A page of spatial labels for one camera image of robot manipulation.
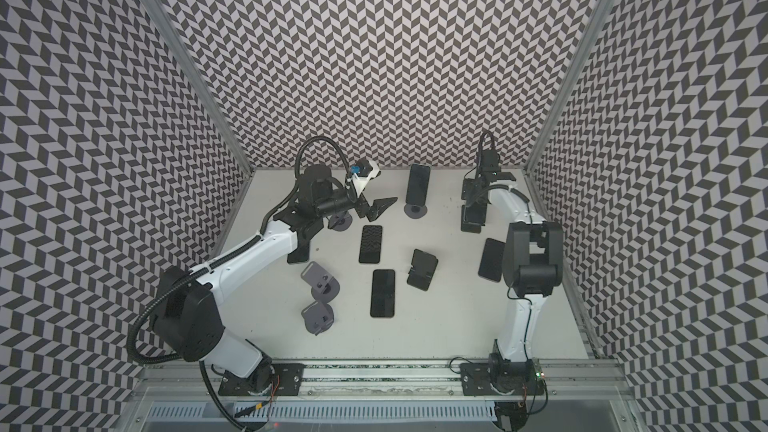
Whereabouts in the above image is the green-edged phone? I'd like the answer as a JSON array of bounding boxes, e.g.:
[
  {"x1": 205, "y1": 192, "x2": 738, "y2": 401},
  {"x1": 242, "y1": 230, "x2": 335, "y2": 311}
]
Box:
[{"x1": 406, "y1": 164, "x2": 431, "y2": 207}]

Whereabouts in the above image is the round grey stand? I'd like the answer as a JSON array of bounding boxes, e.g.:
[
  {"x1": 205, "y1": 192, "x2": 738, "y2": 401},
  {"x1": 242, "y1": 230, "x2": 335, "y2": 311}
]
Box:
[
  {"x1": 300, "y1": 261, "x2": 341, "y2": 304},
  {"x1": 301, "y1": 302, "x2": 335, "y2": 336},
  {"x1": 328, "y1": 211, "x2": 353, "y2": 232},
  {"x1": 404, "y1": 204, "x2": 428, "y2": 220}
]

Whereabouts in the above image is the dark phone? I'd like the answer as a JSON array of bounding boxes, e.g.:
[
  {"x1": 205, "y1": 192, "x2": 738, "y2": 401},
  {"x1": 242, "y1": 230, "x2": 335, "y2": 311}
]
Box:
[{"x1": 463, "y1": 202, "x2": 487, "y2": 227}]

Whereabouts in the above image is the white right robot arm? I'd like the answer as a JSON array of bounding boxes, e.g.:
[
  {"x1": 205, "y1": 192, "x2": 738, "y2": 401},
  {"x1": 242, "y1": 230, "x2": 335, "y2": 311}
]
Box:
[{"x1": 461, "y1": 148, "x2": 564, "y2": 395}]

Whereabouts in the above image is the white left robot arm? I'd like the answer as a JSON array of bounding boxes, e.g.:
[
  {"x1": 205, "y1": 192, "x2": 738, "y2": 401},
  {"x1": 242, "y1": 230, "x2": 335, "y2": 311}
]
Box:
[{"x1": 130, "y1": 159, "x2": 394, "y2": 394}]

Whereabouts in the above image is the black block stand far right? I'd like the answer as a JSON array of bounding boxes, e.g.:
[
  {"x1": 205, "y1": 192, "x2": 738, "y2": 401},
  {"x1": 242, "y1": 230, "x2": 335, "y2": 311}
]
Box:
[{"x1": 461, "y1": 206, "x2": 483, "y2": 233}]

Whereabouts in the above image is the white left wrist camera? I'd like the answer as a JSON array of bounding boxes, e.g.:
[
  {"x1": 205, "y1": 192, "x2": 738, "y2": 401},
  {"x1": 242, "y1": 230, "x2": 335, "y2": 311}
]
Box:
[{"x1": 349, "y1": 159, "x2": 381, "y2": 196}]

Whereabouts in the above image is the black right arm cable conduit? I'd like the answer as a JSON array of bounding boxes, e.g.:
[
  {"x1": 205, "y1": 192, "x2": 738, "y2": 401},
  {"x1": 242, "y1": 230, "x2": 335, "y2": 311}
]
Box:
[{"x1": 475, "y1": 129, "x2": 499, "y2": 178}]

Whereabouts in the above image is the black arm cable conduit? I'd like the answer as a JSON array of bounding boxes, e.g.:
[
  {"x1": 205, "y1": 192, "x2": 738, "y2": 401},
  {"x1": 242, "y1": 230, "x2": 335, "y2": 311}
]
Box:
[
  {"x1": 125, "y1": 135, "x2": 352, "y2": 432},
  {"x1": 475, "y1": 129, "x2": 499, "y2": 178}
]

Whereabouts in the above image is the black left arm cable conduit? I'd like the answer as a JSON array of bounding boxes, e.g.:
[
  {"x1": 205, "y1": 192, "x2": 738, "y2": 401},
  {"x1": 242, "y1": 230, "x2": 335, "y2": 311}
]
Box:
[{"x1": 125, "y1": 135, "x2": 352, "y2": 432}]

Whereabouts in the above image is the aluminium corner post right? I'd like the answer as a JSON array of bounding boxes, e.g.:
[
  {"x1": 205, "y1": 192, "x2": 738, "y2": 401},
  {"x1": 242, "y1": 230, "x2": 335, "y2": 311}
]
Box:
[{"x1": 524, "y1": 0, "x2": 616, "y2": 173}]

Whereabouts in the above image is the aluminium corner post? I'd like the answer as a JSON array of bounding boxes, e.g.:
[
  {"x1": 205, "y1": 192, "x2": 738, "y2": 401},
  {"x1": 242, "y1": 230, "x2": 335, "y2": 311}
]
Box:
[
  {"x1": 139, "y1": 0, "x2": 253, "y2": 175},
  {"x1": 524, "y1": 0, "x2": 616, "y2": 173}
]

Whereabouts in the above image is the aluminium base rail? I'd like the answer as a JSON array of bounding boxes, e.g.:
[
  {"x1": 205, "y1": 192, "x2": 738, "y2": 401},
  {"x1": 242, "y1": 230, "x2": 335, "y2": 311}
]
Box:
[{"x1": 128, "y1": 359, "x2": 631, "y2": 403}]

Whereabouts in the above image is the white slotted cable duct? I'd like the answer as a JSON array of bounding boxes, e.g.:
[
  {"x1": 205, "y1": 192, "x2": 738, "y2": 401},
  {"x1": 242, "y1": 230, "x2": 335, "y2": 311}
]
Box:
[{"x1": 147, "y1": 401, "x2": 497, "y2": 424}]

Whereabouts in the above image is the aluminium corner post left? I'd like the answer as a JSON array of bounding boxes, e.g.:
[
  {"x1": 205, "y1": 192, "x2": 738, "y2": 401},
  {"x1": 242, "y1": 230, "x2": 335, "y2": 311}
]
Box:
[{"x1": 139, "y1": 0, "x2": 253, "y2": 175}]

